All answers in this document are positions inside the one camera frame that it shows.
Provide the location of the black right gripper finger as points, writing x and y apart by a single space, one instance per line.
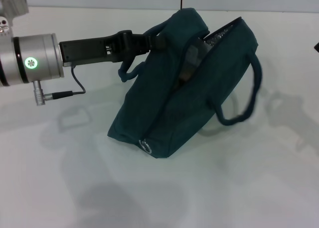
317 47

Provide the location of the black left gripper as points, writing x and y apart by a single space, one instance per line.
89 50

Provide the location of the dark teal insulated lunch bag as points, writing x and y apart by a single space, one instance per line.
149 101

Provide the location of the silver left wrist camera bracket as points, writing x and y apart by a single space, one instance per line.
11 11

